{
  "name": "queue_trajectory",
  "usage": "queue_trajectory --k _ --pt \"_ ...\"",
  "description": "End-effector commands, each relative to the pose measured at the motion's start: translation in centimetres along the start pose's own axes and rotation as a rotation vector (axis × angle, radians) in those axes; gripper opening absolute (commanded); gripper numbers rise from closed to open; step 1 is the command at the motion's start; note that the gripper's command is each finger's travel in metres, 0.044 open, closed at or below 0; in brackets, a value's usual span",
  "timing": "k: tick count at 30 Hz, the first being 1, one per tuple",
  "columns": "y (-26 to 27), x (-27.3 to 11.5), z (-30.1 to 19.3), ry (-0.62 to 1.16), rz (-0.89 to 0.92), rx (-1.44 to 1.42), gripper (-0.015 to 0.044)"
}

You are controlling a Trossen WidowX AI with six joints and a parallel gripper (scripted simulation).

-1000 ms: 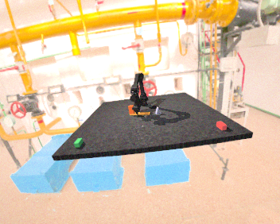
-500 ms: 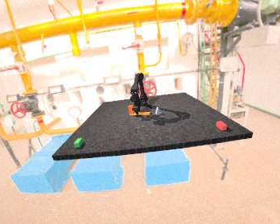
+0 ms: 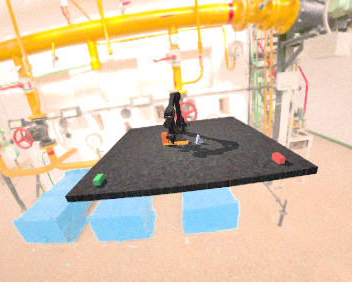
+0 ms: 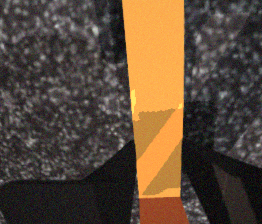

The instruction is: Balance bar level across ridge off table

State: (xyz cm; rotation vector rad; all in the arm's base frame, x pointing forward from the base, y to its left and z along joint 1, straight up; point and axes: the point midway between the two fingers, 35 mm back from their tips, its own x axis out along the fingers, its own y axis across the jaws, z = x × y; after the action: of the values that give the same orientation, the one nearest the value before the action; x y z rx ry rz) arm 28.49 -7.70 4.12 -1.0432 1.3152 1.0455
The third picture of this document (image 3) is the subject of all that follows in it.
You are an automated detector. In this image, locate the small green block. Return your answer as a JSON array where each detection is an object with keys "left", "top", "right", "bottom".
[{"left": 92, "top": 174, "right": 105, "bottom": 185}]

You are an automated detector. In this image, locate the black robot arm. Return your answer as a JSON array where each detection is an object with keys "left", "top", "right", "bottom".
[{"left": 163, "top": 92, "right": 186, "bottom": 134}]

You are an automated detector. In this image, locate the small red block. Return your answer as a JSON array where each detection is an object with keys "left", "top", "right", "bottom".
[{"left": 272, "top": 152, "right": 285, "bottom": 164}]

